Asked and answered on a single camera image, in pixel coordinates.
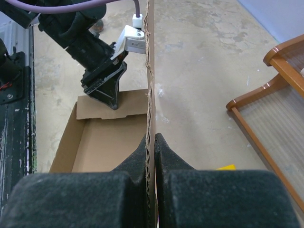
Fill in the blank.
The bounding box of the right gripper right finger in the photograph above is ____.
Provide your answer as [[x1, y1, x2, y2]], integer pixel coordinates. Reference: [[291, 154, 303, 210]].
[[154, 133, 300, 228]]

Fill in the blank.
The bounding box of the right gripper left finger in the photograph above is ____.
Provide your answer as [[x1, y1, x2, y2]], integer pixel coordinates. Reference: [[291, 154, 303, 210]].
[[0, 135, 149, 228]]

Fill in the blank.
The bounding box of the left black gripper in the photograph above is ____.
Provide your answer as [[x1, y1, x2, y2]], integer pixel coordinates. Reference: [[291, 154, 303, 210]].
[[81, 42, 127, 110]]

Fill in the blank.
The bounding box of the brown cardboard box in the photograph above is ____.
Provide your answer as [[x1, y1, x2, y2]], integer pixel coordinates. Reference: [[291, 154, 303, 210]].
[[50, 0, 158, 228]]

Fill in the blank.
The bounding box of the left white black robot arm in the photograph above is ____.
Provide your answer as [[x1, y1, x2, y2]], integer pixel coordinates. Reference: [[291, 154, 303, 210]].
[[0, 0, 128, 110]]

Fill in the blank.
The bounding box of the yellow toy block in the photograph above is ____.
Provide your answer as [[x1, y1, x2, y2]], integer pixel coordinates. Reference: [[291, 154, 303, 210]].
[[217, 164, 236, 171]]

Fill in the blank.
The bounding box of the small pink green object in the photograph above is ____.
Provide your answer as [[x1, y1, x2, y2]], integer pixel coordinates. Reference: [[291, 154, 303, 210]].
[[91, 19, 104, 33]]

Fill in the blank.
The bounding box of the wooden three-tier rack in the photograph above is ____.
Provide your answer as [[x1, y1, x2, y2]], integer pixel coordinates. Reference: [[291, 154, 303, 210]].
[[226, 36, 304, 209]]

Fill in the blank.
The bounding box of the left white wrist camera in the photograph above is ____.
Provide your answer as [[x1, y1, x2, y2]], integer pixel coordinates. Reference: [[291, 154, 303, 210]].
[[111, 14, 146, 60]]

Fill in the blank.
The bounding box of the aluminium extrusion frame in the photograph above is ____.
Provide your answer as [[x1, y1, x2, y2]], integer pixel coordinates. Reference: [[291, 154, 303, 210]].
[[0, 12, 32, 66]]

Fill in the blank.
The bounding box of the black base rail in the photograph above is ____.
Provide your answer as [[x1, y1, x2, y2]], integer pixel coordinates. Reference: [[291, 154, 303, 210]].
[[0, 41, 37, 210]]

